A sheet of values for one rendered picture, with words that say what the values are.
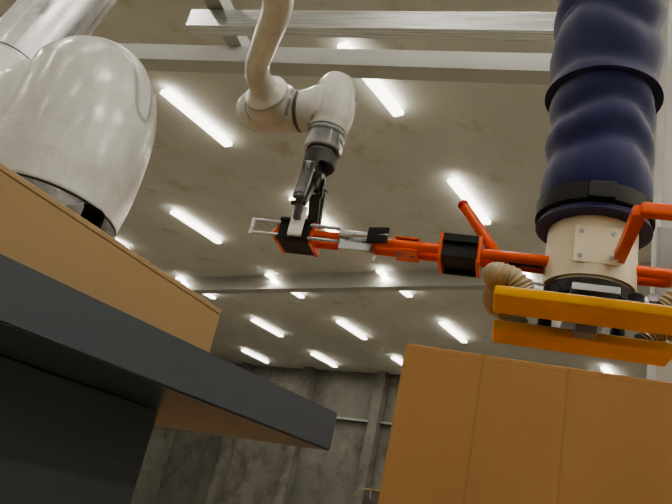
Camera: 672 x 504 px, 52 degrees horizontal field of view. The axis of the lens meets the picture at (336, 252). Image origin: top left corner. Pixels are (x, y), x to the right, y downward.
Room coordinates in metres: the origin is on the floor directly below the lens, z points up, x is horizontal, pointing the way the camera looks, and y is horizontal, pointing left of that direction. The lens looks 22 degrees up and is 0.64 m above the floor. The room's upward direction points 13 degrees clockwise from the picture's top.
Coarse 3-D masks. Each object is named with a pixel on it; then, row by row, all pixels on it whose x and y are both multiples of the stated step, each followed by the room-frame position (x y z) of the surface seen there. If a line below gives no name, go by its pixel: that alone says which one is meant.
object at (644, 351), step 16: (496, 320) 1.30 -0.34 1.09; (544, 320) 1.31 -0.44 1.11; (496, 336) 1.35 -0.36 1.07; (512, 336) 1.32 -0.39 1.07; (528, 336) 1.30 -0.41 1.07; (544, 336) 1.28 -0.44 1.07; (560, 336) 1.26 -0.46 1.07; (608, 336) 1.24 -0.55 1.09; (624, 336) 1.25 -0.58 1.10; (576, 352) 1.33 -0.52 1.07; (592, 352) 1.31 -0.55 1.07; (608, 352) 1.29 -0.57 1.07; (624, 352) 1.27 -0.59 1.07; (640, 352) 1.24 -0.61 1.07; (656, 352) 1.22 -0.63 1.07
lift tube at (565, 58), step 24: (576, 0) 1.16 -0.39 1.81; (600, 0) 1.12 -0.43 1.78; (624, 0) 1.10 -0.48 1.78; (648, 0) 1.10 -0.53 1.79; (576, 24) 1.14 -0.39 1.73; (600, 24) 1.11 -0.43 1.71; (624, 24) 1.09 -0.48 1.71; (648, 24) 1.11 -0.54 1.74; (576, 48) 1.15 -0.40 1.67; (600, 48) 1.11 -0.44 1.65; (624, 48) 1.10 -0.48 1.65; (648, 48) 1.10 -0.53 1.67; (552, 72) 1.23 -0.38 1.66; (576, 72) 1.14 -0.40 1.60; (648, 72) 1.10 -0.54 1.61; (552, 96) 1.23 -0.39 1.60
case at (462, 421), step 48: (432, 384) 1.10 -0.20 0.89; (480, 384) 1.07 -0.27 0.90; (528, 384) 1.05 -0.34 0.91; (576, 384) 1.03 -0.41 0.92; (624, 384) 1.01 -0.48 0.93; (432, 432) 1.09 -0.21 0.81; (480, 432) 1.07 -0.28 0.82; (528, 432) 1.05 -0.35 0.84; (576, 432) 1.03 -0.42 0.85; (624, 432) 1.01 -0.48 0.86; (384, 480) 1.11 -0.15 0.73; (432, 480) 1.09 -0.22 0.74; (480, 480) 1.07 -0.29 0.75; (528, 480) 1.05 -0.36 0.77; (576, 480) 1.03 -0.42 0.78; (624, 480) 1.01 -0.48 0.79
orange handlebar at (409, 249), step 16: (640, 208) 0.95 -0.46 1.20; (656, 208) 0.93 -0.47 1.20; (640, 224) 0.97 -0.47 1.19; (400, 240) 1.28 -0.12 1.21; (416, 240) 1.28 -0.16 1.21; (624, 240) 1.04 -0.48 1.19; (400, 256) 1.31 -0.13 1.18; (416, 256) 1.30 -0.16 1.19; (432, 256) 1.30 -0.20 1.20; (496, 256) 1.23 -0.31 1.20; (512, 256) 1.22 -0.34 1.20; (528, 256) 1.21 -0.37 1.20; (544, 256) 1.20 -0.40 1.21; (624, 256) 1.10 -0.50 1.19; (640, 272) 1.16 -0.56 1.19; (656, 272) 1.15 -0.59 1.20
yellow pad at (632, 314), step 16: (496, 288) 1.12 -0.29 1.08; (512, 288) 1.11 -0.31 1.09; (560, 288) 1.13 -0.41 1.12; (496, 304) 1.16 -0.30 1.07; (512, 304) 1.15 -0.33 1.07; (528, 304) 1.13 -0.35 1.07; (544, 304) 1.11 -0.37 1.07; (560, 304) 1.09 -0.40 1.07; (576, 304) 1.08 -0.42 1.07; (592, 304) 1.07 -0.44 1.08; (608, 304) 1.06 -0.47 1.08; (624, 304) 1.06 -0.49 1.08; (640, 304) 1.05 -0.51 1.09; (656, 304) 1.04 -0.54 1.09; (560, 320) 1.17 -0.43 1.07; (576, 320) 1.15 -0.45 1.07; (592, 320) 1.13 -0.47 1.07; (608, 320) 1.12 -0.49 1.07; (624, 320) 1.10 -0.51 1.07; (640, 320) 1.08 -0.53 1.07; (656, 320) 1.07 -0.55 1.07
